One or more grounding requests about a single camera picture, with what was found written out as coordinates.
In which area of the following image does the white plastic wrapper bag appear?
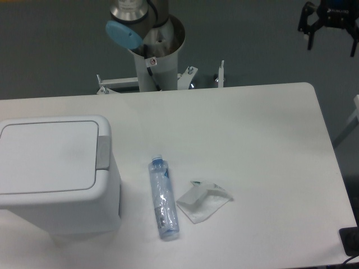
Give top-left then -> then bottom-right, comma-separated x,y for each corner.
176,180 -> 233,224

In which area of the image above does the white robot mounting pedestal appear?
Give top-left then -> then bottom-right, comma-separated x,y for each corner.
96,49 -> 226,95

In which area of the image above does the white plastic trash can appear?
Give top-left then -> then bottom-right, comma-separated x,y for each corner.
1,115 -> 121,235

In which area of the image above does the clear crushed plastic bottle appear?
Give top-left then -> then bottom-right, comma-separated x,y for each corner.
148,154 -> 180,241

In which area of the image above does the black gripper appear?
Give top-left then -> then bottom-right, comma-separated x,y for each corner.
297,0 -> 358,57

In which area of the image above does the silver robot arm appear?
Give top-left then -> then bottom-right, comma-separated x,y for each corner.
105,1 -> 358,58

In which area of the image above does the white trash can lid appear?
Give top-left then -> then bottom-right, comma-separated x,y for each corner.
1,121 -> 98,194

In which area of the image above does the white frame at right edge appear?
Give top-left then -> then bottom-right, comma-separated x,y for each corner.
333,94 -> 359,149

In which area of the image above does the black device at table corner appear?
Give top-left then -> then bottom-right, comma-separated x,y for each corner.
339,227 -> 358,256

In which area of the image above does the grey lid push button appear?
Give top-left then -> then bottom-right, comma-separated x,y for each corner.
96,136 -> 111,170

